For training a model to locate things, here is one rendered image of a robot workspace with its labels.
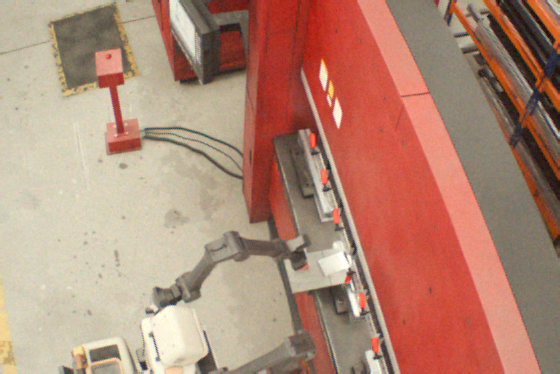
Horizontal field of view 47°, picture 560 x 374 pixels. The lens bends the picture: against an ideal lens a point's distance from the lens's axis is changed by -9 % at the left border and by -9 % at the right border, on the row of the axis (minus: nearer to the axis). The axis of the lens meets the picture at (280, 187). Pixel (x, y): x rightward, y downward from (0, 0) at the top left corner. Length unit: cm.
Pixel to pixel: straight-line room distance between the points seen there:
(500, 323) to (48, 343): 301
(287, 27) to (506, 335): 185
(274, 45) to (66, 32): 278
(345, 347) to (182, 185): 187
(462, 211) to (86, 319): 281
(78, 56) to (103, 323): 219
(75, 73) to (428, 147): 371
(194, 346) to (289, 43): 142
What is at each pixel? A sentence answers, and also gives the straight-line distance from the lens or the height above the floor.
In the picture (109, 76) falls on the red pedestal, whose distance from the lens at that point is 419.
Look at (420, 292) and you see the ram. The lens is 224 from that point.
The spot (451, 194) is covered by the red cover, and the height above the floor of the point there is 230.
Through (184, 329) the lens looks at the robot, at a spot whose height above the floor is 137.
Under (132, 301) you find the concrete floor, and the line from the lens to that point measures 423.
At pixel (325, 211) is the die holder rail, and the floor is 97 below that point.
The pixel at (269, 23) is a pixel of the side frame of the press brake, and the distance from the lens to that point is 308.
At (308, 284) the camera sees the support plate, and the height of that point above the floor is 100.
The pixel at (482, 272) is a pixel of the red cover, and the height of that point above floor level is 230.
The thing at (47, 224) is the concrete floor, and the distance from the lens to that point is 458.
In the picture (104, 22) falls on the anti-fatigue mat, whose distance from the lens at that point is 566.
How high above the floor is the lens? 384
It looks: 57 degrees down
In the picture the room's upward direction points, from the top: 6 degrees clockwise
